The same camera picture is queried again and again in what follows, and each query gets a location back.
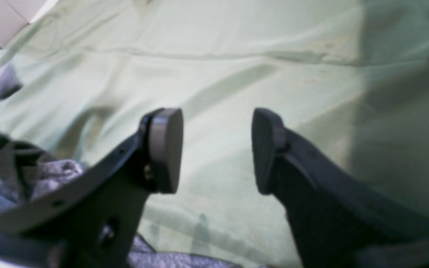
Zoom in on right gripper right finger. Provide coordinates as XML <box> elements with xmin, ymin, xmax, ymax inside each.
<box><xmin>251</xmin><ymin>108</ymin><xmax>429</xmax><ymax>268</ymax></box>

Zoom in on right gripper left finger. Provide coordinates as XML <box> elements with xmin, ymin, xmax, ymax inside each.
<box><xmin>0</xmin><ymin>108</ymin><xmax>184</xmax><ymax>268</ymax></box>

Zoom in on green table cloth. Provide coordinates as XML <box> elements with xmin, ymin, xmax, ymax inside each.
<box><xmin>0</xmin><ymin>0</ymin><xmax>429</xmax><ymax>268</ymax></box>

